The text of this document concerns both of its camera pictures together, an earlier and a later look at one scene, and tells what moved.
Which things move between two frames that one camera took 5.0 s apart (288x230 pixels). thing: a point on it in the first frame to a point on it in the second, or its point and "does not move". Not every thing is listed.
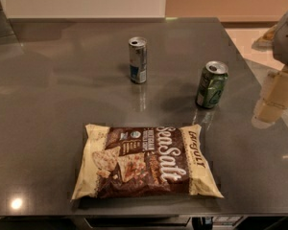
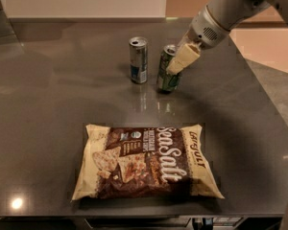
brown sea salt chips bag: x=123 y=161 does not move
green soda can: x=213 y=84 to x=167 y=81
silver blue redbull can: x=137 y=59 does not move
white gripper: x=286 y=38 to x=204 y=31
